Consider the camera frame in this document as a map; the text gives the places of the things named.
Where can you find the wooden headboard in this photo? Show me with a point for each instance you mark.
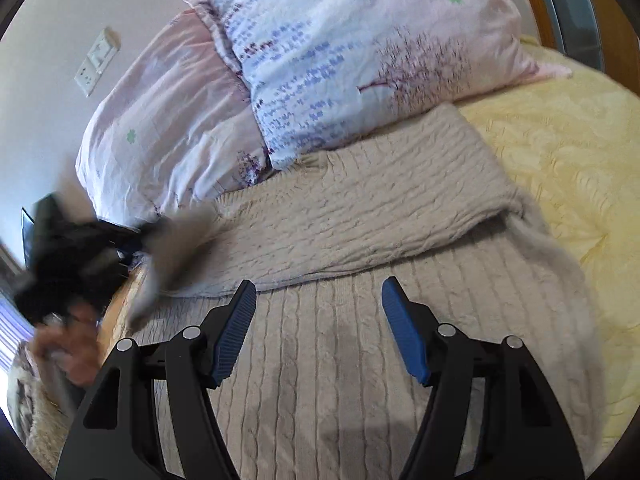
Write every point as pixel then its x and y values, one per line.
pixel 575 5

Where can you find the person's left hand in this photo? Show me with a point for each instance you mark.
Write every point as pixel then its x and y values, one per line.
pixel 75 350

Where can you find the window with curtain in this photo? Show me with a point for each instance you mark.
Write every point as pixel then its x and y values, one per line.
pixel 12 325

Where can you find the white wall switch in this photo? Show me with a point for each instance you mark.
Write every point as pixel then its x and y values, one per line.
pixel 104 47

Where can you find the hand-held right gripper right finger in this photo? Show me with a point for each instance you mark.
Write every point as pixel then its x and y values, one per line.
pixel 402 330

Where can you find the white wall socket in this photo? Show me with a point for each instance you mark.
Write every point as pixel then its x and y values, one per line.
pixel 86 77

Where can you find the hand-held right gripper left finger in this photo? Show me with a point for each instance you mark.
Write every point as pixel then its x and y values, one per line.
pixel 234 330

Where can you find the black monitor screen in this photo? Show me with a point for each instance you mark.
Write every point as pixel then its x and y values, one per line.
pixel 26 232

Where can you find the wooden bedside table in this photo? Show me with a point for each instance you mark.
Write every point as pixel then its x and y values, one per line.
pixel 120 305

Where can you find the pink floral print pillow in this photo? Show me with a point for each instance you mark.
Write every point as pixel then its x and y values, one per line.
pixel 170 125

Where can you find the blue floral print pillow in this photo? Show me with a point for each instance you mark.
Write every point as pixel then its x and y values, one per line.
pixel 350 45

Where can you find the yellow embroidered bedspread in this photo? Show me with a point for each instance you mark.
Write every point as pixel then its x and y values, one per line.
pixel 580 160

